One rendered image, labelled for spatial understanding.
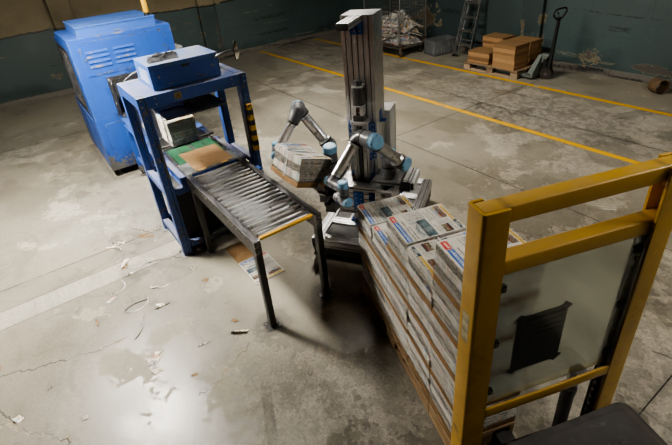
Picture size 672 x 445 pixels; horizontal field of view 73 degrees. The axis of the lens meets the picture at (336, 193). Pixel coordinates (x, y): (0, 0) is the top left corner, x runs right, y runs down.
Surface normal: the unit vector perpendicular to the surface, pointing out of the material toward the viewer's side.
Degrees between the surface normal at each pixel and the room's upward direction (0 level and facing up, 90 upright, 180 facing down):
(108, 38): 90
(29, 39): 90
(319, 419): 0
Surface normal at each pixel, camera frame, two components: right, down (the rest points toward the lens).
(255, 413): -0.08, -0.86
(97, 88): 0.58, 0.36
